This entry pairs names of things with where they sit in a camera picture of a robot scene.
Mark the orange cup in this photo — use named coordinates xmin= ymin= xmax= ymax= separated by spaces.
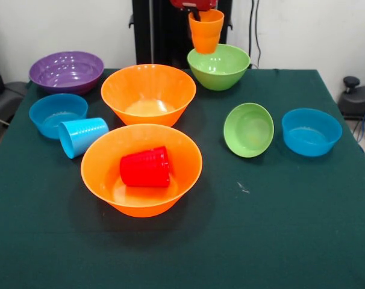
xmin=188 ymin=8 xmax=225 ymax=55

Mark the large orange bowl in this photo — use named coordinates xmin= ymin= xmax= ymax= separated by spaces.
xmin=100 ymin=63 xmax=197 ymax=128
xmin=80 ymin=123 xmax=204 ymax=218

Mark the large green bowl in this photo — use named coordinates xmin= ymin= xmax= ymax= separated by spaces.
xmin=187 ymin=43 xmax=251 ymax=92

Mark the dark green table cloth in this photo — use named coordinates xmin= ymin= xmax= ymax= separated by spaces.
xmin=0 ymin=67 xmax=365 ymax=289

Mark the small green bowl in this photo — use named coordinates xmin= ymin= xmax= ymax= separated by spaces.
xmin=223 ymin=102 xmax=275 ymax=158

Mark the purple bowl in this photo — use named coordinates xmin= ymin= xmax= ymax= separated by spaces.
xmin=28 ymin=51 xmax=105 ymax=96

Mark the blue cup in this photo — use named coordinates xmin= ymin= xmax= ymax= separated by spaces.
xmin=57 ymin=117 xmax=110 ymax=160

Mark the black pedestal foot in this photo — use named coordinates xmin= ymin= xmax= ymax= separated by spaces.
xmin=338 ymin=76 xmax=365 ymax=121
xmin=0 ymin=81 xmax=29 ymax=127

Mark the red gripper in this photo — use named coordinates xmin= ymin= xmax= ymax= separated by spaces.
xmin=169 ymin=0 xmax=219 ymax=22

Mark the red cup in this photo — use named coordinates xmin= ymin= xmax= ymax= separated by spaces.
xmin=119 ymin=146 xmax=172 ymax=188

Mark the blue bowl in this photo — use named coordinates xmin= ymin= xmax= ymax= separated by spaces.
xmin=28 ymin=93 xmax=89 ymax=140
xmin=281 ymin=108 xmax=343 ymax=158

